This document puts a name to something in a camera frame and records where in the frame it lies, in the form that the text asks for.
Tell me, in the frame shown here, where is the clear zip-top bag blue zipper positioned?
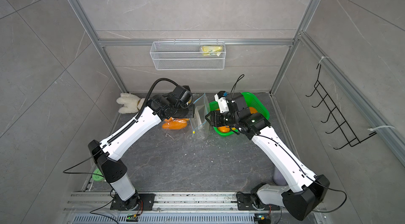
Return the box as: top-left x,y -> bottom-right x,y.
161,116 -> 190,131

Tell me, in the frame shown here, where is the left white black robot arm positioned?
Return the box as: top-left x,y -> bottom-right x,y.
88,78 -> 195,210

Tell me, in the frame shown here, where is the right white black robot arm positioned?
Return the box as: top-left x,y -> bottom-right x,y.
205,87 -> 331,221

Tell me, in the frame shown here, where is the green plastic basket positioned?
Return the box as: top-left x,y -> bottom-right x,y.
208,92 -> 271,136

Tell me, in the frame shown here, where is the white plush teddy bear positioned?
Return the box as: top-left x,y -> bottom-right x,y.
117,93 -> 145,114

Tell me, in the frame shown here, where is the purple round pad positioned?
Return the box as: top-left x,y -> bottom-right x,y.
273,167 -> 288,186

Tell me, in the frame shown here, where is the green round object floor left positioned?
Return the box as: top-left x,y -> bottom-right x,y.
92,169 -> 104,182

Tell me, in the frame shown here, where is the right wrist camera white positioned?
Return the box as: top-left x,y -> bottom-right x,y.
214,91 -> 229,113

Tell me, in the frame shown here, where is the yellow sponge in wire basket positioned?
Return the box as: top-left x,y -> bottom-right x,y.
199,45 -> 224,57

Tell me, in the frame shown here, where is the black wire wall hook rack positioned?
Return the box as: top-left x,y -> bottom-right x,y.
306,64 -> 377,150

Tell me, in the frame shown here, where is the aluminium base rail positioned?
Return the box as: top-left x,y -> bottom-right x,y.
62,191 -> 299,224

